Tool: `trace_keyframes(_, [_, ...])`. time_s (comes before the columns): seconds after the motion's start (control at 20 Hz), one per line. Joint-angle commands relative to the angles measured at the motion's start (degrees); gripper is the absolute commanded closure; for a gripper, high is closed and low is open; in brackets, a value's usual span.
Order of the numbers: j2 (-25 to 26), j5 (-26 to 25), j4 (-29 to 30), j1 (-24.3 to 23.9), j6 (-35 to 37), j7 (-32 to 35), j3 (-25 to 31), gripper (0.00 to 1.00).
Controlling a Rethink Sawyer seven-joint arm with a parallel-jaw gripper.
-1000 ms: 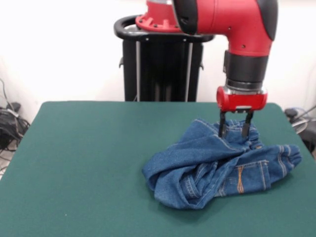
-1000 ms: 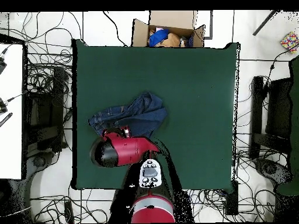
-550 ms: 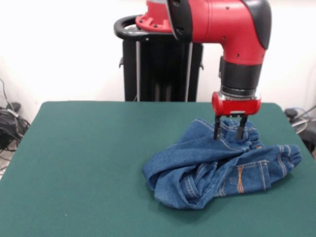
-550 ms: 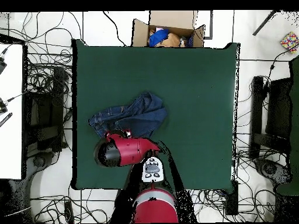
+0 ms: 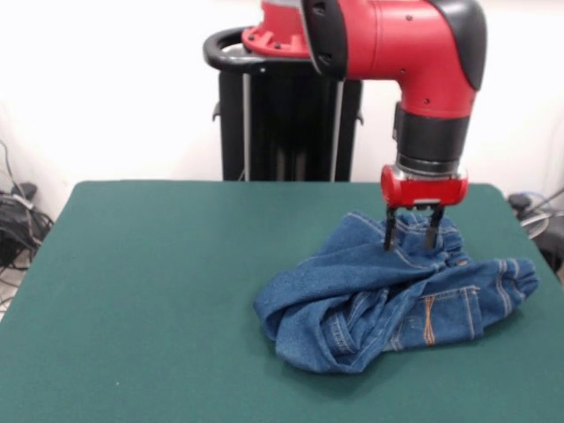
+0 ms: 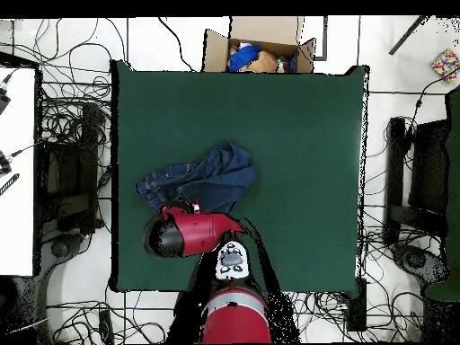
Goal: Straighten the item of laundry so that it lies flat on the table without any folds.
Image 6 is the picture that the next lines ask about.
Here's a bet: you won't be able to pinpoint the dark green table cloth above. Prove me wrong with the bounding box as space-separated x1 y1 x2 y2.
109 58 370 299

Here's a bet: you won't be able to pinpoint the black metal rod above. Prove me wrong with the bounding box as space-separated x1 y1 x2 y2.
388 14 429 56

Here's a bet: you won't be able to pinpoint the black ribbed strap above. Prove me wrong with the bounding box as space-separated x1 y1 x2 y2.
0 172 21 197

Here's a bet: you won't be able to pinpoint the blue denim jeans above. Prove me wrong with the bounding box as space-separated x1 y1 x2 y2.
135 140 259 215

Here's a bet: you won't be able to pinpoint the colourful dotted cloth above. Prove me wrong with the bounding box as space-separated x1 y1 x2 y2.
430 48 460 83

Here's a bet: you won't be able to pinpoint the white table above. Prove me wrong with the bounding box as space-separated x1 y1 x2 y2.
0 66 37 278

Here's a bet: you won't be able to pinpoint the bright blue cloth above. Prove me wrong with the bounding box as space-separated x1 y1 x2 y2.
228 44 261 73

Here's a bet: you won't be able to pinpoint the tan fabric item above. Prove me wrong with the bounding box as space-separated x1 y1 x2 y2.
247 49 279 74

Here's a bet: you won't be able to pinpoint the black power strip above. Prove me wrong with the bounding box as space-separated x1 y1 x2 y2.
98 309 115 344

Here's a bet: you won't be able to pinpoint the open cardboard box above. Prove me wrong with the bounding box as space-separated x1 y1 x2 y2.
202 15 317 74

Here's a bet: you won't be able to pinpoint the green covered side table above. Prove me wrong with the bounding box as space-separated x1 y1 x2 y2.
423 85 460 303

